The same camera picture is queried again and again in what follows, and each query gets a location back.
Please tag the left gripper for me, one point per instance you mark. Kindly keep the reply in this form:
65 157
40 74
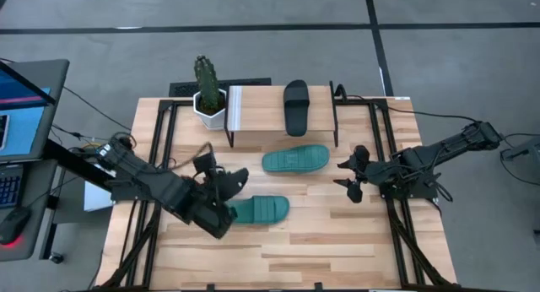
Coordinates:
213 216

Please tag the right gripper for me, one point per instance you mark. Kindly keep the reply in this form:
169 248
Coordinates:
377 174

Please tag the teal rubber slide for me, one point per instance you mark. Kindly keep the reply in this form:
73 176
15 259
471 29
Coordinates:
266 209
295 159

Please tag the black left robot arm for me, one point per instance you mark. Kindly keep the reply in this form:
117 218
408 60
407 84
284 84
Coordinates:
143 180

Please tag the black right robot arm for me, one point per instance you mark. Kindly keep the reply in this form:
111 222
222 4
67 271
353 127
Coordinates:
443 153

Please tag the green cactus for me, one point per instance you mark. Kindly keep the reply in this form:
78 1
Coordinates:
206 83

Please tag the white box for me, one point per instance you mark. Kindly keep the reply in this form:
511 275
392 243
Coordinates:
95 199

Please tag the black desk support bar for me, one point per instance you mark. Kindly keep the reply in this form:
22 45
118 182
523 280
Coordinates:
71 163

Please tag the grey stand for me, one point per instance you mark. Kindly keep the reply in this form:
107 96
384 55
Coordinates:
527 150

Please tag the black caster wheel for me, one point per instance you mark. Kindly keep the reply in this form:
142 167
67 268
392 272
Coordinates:
57 258

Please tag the grey computer desk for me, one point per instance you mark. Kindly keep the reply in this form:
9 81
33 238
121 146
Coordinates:
38 207

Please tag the grey monitor with blue screen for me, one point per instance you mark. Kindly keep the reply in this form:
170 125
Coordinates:
25 127

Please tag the backlit keyboard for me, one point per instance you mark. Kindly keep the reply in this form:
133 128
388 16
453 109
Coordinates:
9 186

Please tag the black computer mouse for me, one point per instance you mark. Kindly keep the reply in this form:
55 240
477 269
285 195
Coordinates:
12 224

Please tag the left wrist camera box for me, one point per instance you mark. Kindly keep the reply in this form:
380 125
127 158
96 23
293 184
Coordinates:
205 163

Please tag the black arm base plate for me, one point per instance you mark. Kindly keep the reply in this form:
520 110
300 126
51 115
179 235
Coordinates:
422 193
122 195

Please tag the small black box mount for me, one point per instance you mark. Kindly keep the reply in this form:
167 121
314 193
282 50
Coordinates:
210 288
318 287

